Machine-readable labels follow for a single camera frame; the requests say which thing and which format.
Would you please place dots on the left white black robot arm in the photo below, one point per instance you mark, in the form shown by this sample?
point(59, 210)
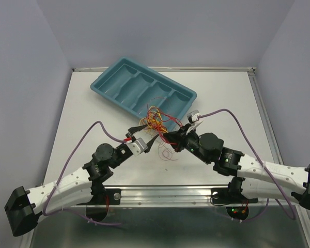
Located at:
point(25, 207)

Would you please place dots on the aluminium table edge frame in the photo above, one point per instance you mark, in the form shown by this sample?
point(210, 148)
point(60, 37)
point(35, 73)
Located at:
point(229, 100)

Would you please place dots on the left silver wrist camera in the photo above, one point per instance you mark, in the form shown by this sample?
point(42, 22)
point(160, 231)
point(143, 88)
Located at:
point(137, 147)

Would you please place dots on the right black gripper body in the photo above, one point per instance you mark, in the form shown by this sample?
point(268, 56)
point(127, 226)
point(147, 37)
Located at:
point(192, 142)

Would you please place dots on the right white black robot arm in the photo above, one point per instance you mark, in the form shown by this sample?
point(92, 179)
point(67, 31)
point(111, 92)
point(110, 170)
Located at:
point(252, 178)

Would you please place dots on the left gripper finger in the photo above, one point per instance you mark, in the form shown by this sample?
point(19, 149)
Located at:
point(150, 143)
point(131, 131)

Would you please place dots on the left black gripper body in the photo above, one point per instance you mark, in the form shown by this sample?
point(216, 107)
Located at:
point(122, 156)

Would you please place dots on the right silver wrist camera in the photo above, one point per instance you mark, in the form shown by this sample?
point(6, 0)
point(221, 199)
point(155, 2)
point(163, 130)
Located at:
point(194, 121)

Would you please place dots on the aluminium front mounting rail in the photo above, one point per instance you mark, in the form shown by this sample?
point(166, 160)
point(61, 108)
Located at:
point(157, 196)

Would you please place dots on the teal plastic compartment tray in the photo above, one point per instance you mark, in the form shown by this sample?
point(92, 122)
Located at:
point(135, 88)

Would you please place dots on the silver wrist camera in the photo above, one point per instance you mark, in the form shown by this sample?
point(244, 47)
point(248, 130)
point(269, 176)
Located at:
point(194, 121)
point(137, 147)

